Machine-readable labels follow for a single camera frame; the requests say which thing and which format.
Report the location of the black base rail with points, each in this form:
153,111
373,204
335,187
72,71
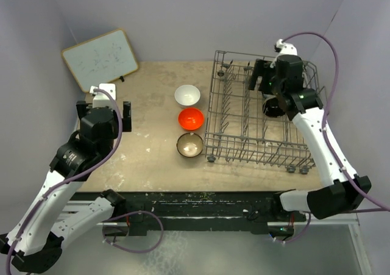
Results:
228,211

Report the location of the orange bowl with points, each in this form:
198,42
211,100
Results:
191,119

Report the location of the grey wire dish rack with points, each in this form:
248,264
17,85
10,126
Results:
237,129

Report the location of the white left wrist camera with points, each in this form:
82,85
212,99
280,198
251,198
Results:
101,99

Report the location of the black glossy bowl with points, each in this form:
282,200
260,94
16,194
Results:
271,108

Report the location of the yellow framed whiteboard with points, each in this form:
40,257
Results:
100,60

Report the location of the white bowl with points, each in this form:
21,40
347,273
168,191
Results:
187,95

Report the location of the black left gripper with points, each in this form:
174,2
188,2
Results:
82,107

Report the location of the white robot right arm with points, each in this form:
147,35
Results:
342,189

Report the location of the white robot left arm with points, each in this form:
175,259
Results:
36,243

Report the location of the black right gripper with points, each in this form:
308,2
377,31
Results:
261,68

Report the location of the brown glazed bowl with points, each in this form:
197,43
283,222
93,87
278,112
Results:
190,145

